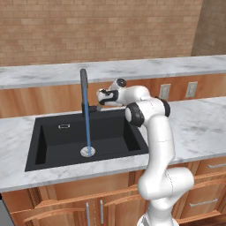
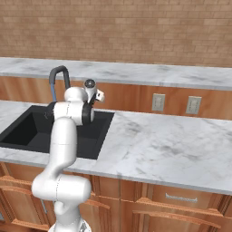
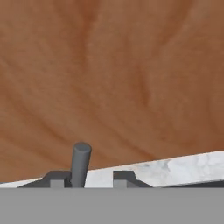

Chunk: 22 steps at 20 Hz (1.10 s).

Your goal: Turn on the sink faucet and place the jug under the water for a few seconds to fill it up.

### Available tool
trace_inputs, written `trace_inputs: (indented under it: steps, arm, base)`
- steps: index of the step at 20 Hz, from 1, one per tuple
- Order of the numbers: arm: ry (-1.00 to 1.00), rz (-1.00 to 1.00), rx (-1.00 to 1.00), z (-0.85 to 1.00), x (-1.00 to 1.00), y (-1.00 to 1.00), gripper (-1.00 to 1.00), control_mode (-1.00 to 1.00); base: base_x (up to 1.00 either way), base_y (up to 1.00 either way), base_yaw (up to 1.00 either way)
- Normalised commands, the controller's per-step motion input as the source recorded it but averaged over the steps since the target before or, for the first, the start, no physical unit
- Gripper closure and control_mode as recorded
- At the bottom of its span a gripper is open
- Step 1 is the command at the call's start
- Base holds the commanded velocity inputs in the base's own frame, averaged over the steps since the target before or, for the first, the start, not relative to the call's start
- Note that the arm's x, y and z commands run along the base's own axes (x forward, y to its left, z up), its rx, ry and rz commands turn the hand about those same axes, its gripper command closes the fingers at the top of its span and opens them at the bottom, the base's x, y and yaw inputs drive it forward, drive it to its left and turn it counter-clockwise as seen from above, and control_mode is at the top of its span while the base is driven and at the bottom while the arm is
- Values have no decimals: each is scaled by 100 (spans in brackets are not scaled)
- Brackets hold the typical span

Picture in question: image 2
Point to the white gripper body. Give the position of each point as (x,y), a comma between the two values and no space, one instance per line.
(100,96)

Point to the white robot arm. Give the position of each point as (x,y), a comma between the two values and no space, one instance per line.
(63,142)

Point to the black curved sink faucet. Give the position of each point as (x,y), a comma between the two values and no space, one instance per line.
(59,69)

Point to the black sink basin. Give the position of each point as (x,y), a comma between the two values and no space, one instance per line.
(27,130)

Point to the wooden cupboard door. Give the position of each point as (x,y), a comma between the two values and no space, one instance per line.
(18,202)
(95,216)
(175,222)

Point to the wooden drawer front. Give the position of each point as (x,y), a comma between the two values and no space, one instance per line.
(184,196)

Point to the grey wall outlet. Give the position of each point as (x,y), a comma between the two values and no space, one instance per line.
(158,102)
(193,104)

